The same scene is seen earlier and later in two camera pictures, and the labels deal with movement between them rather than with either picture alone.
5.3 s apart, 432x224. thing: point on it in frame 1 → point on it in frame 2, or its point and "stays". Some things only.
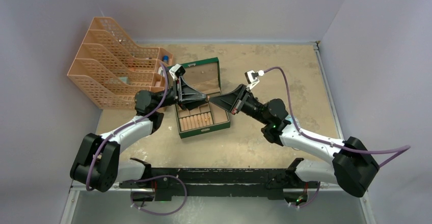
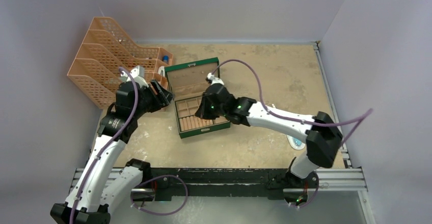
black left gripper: [189, 98] → [162, 98]
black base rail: [165, 185] stays
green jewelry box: [207, 116] stays
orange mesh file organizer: [112, 72] stays
